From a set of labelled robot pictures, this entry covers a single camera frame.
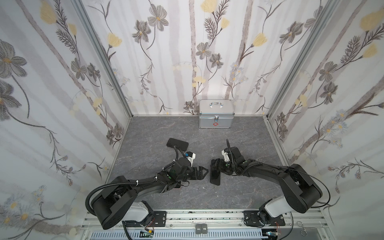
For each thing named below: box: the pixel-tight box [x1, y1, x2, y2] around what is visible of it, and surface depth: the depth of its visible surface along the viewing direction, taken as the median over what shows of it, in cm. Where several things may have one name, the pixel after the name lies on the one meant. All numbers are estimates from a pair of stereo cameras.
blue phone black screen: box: [210, 159, 221, 186], surface depth 86 cm
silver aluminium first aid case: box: [199, 99, 235, 129], surface depth 109 cm
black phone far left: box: [166, 138, 189, 152], surface depth 107 cm
